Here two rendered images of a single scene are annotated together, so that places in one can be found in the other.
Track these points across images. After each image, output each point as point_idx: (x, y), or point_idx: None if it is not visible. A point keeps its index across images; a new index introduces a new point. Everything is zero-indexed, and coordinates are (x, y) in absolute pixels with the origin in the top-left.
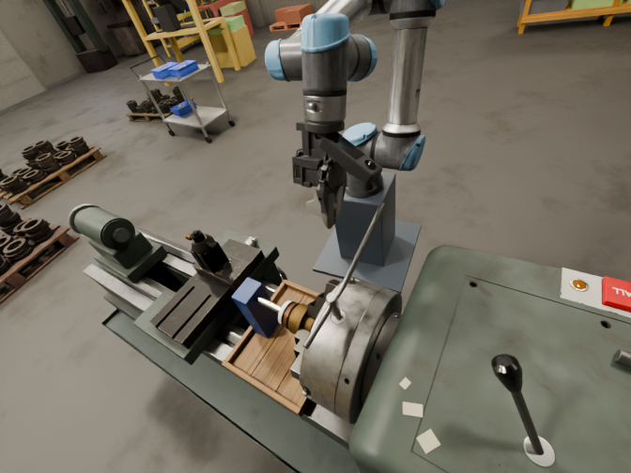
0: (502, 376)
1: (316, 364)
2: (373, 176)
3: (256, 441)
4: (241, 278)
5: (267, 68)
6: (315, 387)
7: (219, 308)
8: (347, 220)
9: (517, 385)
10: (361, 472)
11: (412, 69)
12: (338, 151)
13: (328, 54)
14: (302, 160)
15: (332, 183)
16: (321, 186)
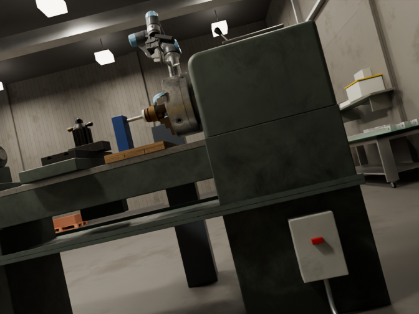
0: (216, 28)
1: (168, 81)
2: (173, 37)
3: (129, 232)
4: (106, 144)
5: (129, 39)
6: (170, 88)
7: (91, 156)
8: (163, 139)
9: (220, 30)
10: (199, 100)
11: (176, 66)
12: (161, 35)
13: (154, 16)
14: (149, 40)
15: (160, 45)
16: (157, 42)
